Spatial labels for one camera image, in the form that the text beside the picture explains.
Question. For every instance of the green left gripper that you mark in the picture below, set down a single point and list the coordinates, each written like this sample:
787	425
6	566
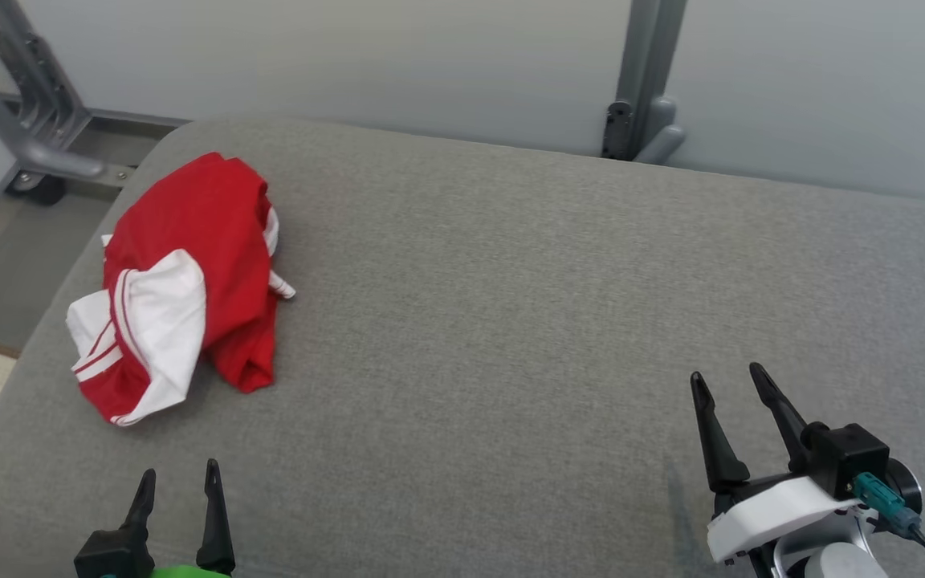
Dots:
189	572

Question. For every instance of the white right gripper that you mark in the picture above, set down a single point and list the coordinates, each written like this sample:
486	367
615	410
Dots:
776	510

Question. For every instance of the red basketball jersey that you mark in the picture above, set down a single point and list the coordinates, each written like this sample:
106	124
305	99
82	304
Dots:
157	321

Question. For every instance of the grey fabric sofa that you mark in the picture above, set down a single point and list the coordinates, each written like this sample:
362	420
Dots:
511	321

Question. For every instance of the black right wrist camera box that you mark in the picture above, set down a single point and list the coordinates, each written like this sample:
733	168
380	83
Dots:
852	453

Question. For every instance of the grey partition post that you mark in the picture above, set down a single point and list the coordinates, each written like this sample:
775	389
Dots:
643	64

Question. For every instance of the grey metal frame with caster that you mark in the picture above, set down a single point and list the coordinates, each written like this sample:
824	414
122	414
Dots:
37	104

